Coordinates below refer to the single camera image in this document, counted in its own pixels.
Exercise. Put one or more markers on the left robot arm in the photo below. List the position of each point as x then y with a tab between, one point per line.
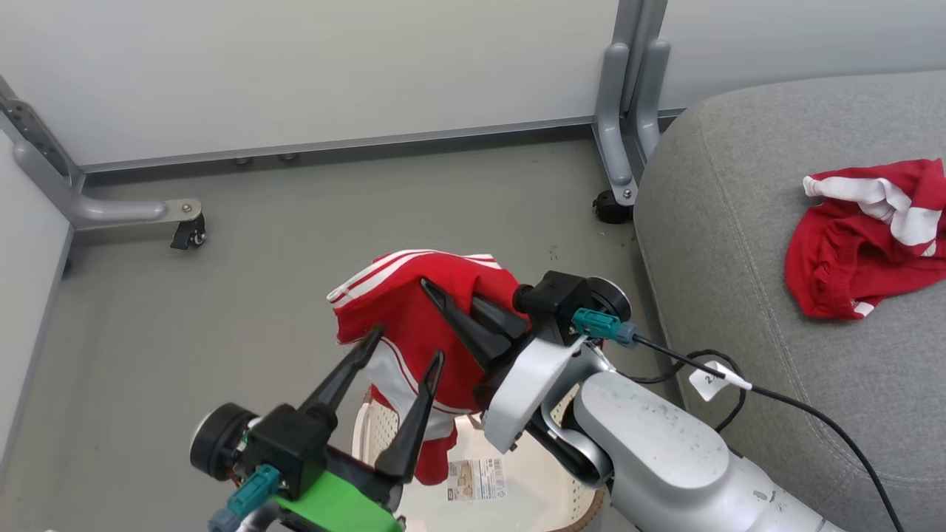
262	523

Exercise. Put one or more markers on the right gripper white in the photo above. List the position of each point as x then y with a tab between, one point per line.
525	391

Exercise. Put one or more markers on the white labelled package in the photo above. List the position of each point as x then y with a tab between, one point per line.
477	480

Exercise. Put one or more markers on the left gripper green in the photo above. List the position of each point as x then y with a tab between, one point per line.
332	506

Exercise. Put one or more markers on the grey partition leg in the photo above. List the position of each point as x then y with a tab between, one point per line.
111	213
610	125

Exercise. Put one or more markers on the black caster wheel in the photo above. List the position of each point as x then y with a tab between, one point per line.
610	210
188	235

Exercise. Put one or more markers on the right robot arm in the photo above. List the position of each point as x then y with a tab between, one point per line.
665	458

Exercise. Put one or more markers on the cream perforated laundry basket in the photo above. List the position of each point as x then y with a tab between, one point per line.
369	436

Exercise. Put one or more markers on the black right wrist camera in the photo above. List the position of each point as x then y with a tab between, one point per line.
554	303

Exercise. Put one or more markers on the grey partition post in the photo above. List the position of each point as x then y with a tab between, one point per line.
639	22

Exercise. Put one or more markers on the red white striped garment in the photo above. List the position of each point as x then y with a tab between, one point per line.
414	318

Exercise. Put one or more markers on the grey fabric sofa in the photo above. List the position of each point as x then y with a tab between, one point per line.
739	258

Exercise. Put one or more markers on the white partition panel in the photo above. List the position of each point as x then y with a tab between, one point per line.
295	66
813	37
22	295

